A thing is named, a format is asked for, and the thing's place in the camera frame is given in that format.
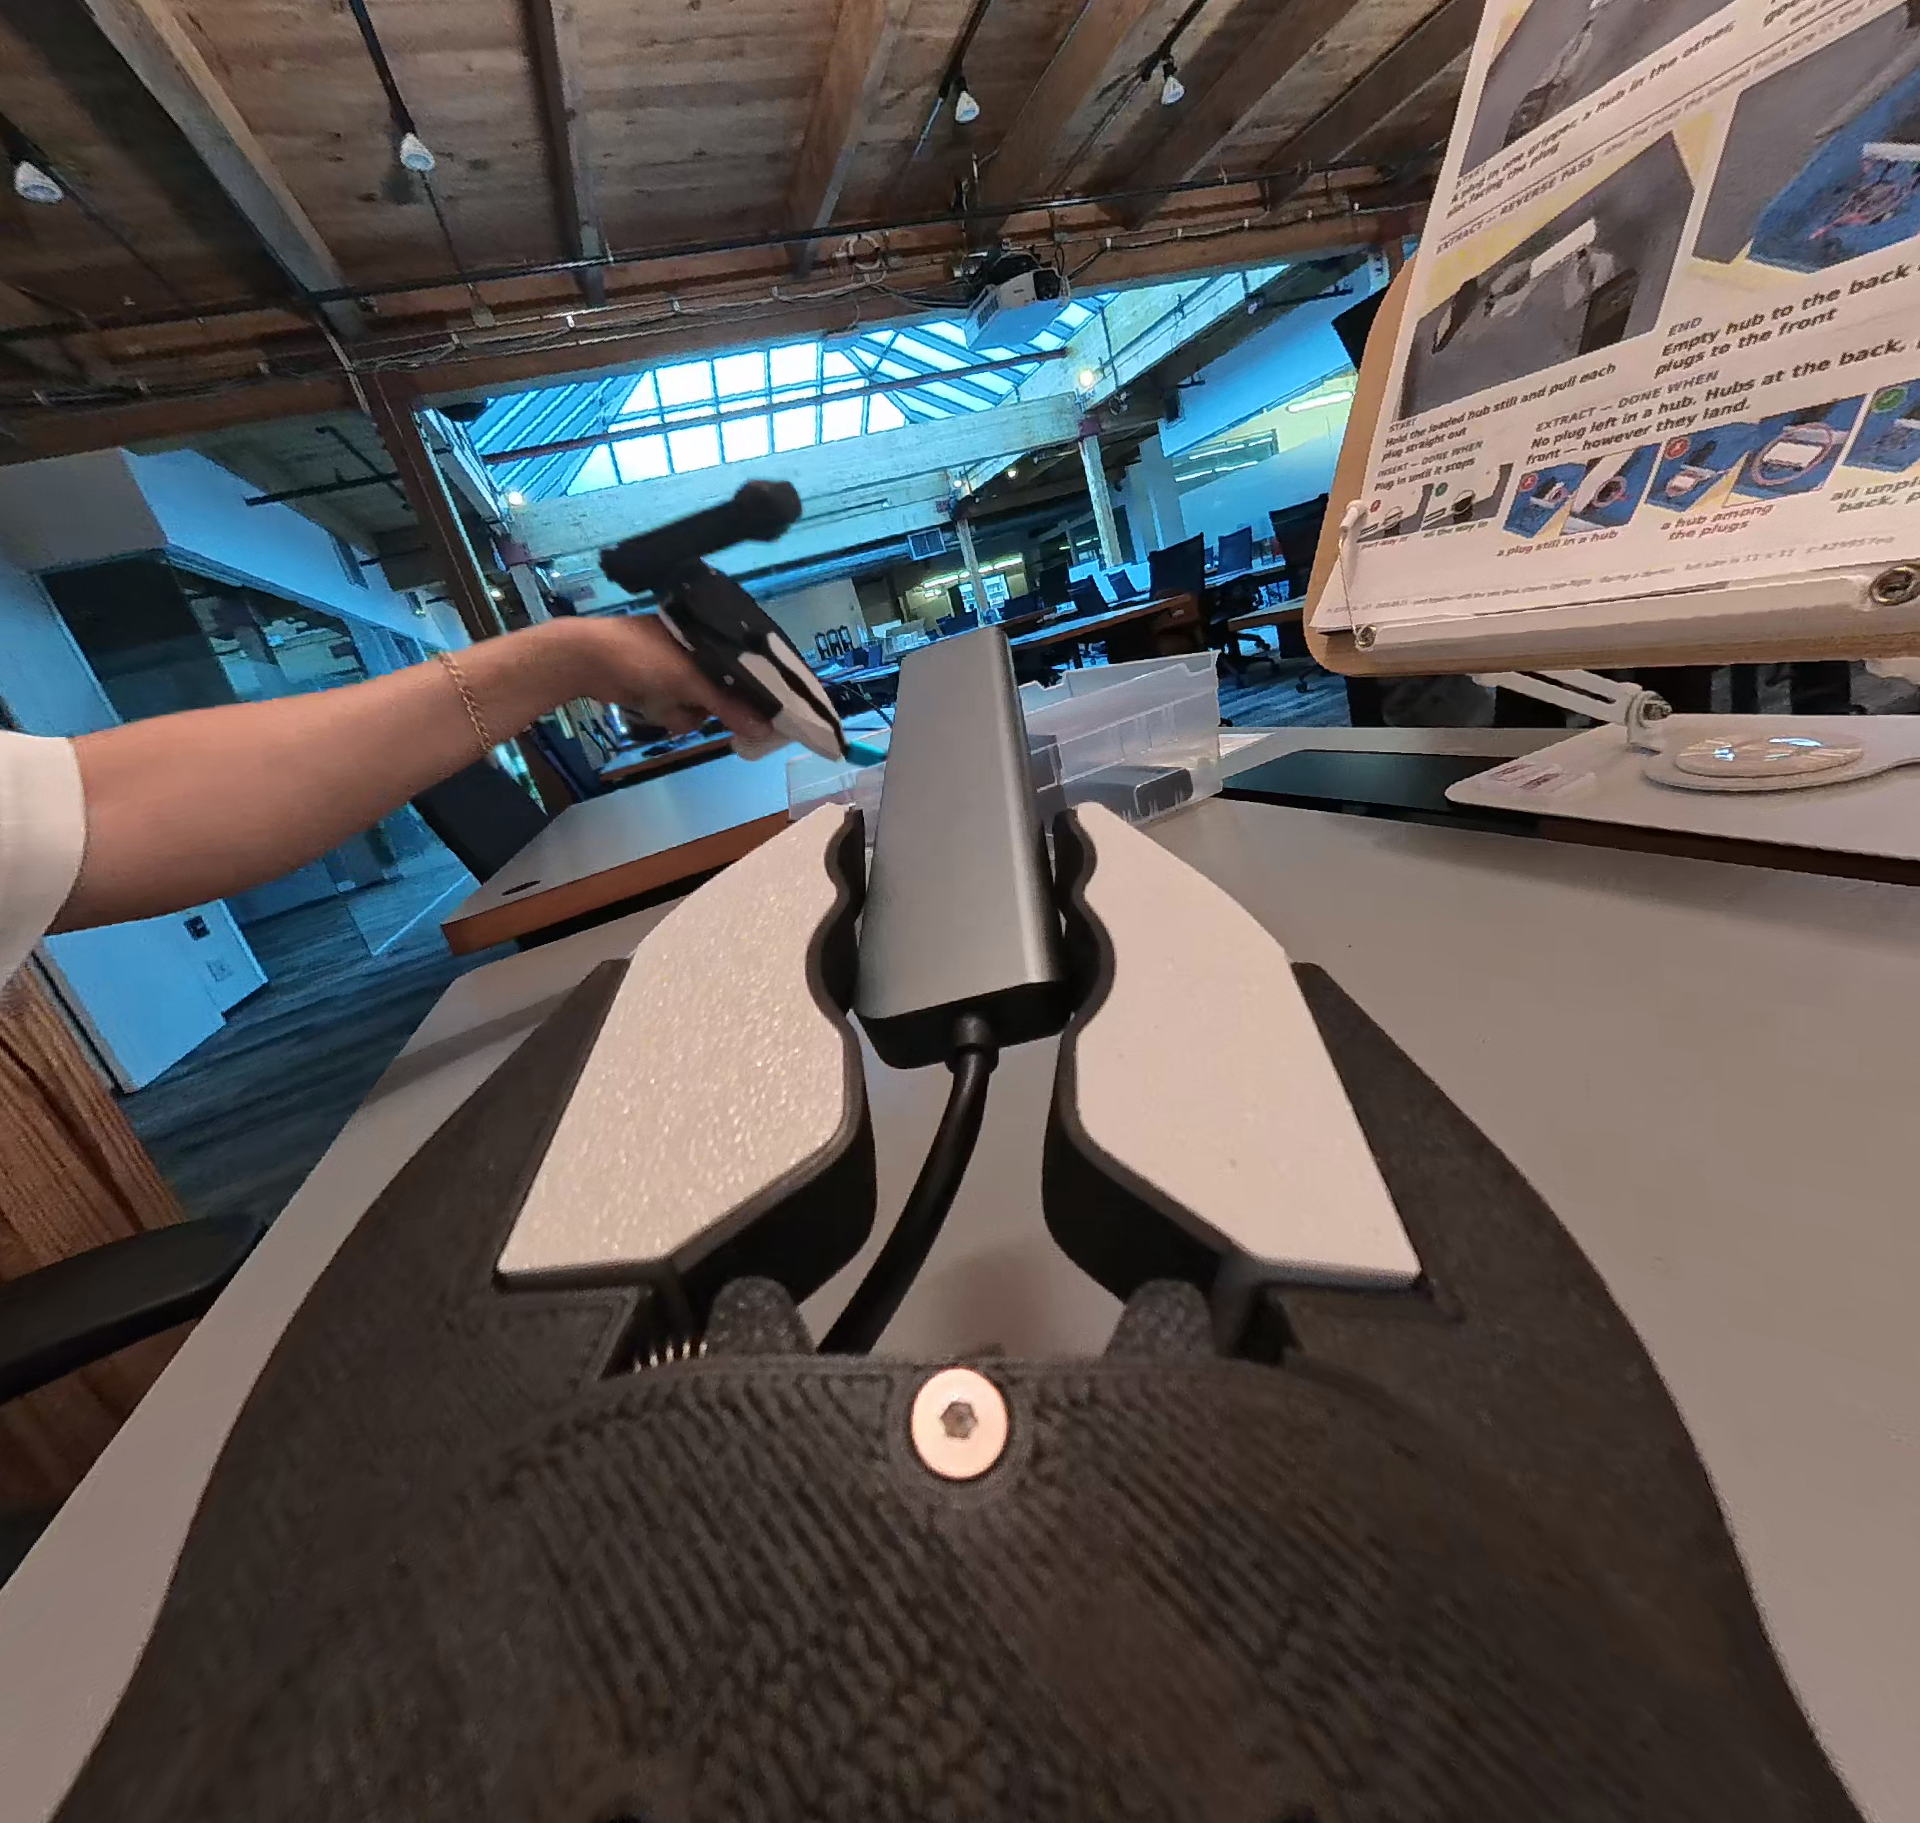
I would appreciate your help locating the black office chair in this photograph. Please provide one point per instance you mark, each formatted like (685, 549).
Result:
(481, 818)

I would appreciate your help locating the row of wooden desks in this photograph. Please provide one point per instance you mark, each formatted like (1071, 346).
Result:
(1081, 629)

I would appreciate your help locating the person's left forearm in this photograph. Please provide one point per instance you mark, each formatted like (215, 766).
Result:
(271, 788)

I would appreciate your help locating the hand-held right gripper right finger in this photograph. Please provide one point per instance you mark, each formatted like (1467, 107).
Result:
(1216, 1074)

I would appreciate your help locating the white ceiling projector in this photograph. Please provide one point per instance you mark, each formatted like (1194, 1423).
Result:
(1016, 301)

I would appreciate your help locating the black chair armrest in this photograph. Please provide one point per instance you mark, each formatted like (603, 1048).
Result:
(105, 1305)

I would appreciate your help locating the row of black office chairs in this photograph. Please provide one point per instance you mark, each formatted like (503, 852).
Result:
(1186, 564)

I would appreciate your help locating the printed instruction sheet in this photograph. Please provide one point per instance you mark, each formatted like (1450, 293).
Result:
(1651, 278)

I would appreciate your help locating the black desk mat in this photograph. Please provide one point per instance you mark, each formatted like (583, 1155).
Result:
(1351, 784)

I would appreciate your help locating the clear plastic bin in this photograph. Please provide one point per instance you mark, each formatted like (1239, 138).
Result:
(1125, 714)

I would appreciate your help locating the black usb hub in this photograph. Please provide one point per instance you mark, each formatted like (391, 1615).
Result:
(1151, 793)

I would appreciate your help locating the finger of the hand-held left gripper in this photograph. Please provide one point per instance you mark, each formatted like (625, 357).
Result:
(736, 720)
(806, 705)

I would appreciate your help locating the person's left hand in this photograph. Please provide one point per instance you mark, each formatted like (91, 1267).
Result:
(601, 675)

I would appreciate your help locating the black monitor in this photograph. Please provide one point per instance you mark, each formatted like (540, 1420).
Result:
(1357, 324)

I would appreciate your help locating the grey usb hub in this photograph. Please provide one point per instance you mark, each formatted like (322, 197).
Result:
(960, 833)

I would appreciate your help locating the wooden pillar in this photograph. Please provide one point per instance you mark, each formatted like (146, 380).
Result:
(61, 1134)

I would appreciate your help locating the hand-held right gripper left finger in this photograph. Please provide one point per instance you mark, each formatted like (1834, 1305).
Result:
(706, 1074)

